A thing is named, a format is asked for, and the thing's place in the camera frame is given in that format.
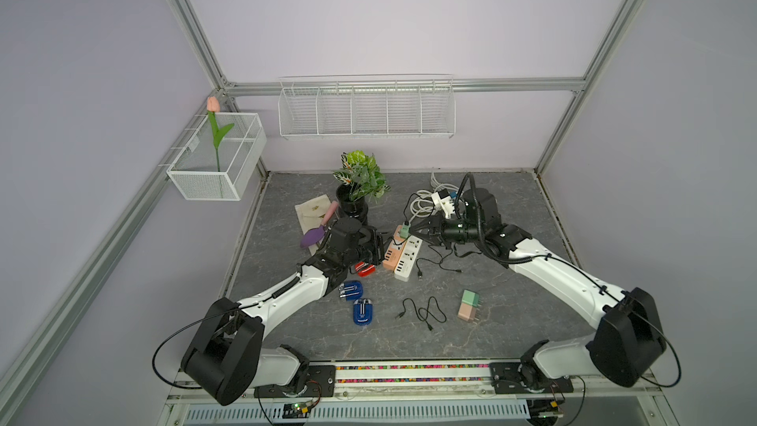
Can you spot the artificial pink tulip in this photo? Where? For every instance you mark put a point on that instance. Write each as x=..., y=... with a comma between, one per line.
x=218, y=132

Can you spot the orange power strip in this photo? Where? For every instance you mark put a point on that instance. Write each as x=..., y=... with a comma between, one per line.
x=394, y=251

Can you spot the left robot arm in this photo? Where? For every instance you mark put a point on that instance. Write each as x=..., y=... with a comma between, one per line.
x=226, y=356

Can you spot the green charger adapter top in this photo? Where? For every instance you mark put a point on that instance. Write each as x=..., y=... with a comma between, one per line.
x=404, y=231

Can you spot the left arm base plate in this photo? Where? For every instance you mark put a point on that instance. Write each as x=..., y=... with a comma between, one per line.
x=317, y=381

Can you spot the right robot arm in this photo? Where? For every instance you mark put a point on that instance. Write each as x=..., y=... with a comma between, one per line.
x=628, y=336

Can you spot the pink charger adapter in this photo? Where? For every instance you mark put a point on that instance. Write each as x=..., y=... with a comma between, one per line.
x=468, y=313

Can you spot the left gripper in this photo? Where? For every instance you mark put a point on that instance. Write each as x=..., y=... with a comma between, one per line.
x=378, y=248

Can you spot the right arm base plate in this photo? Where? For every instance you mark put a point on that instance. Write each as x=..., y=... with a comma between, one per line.
x=520, y=378

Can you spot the white mesh wall basket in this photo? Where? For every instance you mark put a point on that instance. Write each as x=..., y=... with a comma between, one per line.
x=193, y=171

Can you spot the red electric shaver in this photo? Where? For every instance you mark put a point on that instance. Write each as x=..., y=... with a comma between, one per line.
x=363, y=269

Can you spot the blue electric shaver upper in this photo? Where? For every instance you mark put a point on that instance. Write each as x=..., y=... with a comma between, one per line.
x=351, y=290

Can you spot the white vented cable duct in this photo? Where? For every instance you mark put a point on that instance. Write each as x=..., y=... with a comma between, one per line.
x=355, y=412

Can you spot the white power strip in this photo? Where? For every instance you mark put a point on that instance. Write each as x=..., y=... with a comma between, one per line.
x=408, y=258

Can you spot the white wire wall shelf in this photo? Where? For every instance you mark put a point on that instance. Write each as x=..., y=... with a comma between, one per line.
x=366, y=106

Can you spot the green charger adapter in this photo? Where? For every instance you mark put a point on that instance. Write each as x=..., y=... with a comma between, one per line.
x=471, y=299
x=404, y=231

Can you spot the potted green plant black vase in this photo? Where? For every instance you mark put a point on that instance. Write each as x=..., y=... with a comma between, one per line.
x=360, y=179

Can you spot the blue electric shaver lower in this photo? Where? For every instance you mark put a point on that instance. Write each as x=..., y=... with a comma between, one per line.
x=363, y=311

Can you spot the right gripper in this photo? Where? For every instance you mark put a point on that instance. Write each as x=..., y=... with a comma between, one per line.
x=432, y=236

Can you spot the blue electric shaver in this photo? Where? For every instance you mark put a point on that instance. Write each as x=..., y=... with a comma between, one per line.
x=351, y=290
x=363, y=311

